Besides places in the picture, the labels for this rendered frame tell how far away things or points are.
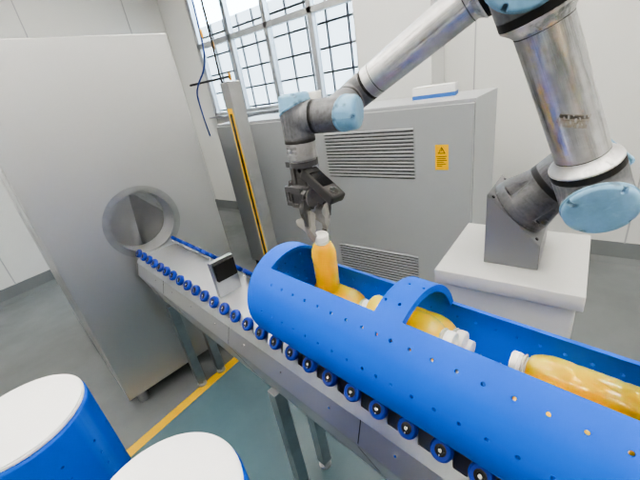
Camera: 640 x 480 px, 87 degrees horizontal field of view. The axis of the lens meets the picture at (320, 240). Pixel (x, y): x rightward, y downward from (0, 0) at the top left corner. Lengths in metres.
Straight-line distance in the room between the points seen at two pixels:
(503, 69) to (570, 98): 2.59
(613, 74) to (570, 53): 2.55
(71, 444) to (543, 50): 1.22
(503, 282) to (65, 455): 1.08
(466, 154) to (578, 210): 1.36
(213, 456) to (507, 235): 0.80
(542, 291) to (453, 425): 0.40
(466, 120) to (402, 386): 1.61
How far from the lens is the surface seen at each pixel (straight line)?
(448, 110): 2.07
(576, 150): 0.74
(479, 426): 0.64
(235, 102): 1.53
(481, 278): 0.93
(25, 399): 1.20
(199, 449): 0.81
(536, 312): 0.96
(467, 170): 2.10
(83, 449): 1.11
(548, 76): 0.69
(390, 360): 0.67
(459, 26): 0.82
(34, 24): 5.26
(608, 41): 3.23
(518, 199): 0.93
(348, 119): 0.76
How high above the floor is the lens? 1.64
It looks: 25 degrees down
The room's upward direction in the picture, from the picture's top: 10 degrees counter-clockwise
